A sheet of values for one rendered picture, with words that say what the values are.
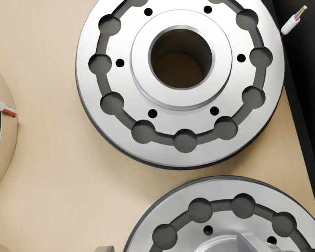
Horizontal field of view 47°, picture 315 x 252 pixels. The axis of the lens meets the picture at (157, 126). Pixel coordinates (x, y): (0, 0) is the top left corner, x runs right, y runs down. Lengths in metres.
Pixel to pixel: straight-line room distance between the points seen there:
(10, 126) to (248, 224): 0.13
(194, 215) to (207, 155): 0.03
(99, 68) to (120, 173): 0.06
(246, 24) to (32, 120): 0.12
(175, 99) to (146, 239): 0.06
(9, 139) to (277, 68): 0.14
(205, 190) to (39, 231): 0.09
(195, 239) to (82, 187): 0.07
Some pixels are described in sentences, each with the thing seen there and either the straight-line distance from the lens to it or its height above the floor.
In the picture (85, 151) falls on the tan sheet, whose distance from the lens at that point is 0.20.
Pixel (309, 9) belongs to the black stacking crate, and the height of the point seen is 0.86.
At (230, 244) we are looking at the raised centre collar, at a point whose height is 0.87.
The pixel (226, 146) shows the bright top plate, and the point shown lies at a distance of 0.17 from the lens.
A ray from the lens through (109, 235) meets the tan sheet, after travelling 0.20.
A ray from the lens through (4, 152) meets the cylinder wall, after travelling 0.20.
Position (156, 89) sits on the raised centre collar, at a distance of 0.17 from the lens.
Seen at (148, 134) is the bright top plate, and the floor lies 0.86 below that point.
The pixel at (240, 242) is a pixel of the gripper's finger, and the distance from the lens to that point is 0.16.
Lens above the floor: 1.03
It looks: 82 degrees down
